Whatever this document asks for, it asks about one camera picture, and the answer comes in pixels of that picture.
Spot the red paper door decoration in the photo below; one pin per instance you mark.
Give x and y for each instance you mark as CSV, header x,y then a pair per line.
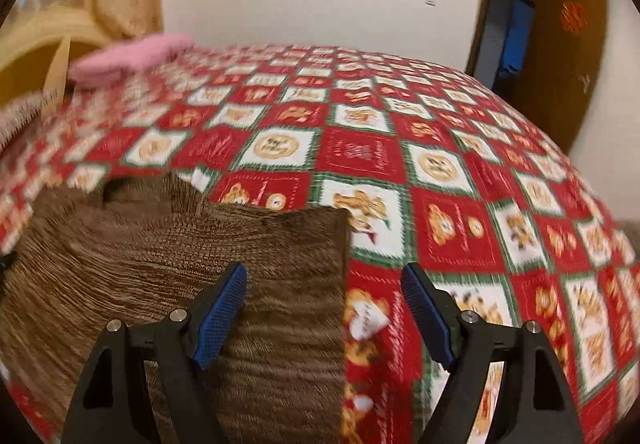
x,y
573,16

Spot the red checkered printed bedsheet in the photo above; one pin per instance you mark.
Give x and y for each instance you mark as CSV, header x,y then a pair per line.
x,y
450,174

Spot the cream and brown headboard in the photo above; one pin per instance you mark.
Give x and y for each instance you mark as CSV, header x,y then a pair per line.
x,y
25,74

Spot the pink folded blanket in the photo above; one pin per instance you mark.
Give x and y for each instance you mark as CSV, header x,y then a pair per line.
x,y
130,56

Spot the brown knitted sweater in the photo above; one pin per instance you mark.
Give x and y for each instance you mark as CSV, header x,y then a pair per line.
x,y
150,264

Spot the striped pillow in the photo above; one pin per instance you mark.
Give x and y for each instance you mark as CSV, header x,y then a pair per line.
x,y
22,119

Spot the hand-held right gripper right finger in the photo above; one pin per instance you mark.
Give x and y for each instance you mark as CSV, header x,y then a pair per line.
x,y
430,319

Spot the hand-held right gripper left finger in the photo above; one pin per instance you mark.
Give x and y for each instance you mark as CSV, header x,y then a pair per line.
x,y
217,319

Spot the brown wooden door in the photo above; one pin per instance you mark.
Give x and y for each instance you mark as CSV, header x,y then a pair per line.
x,y
555,74

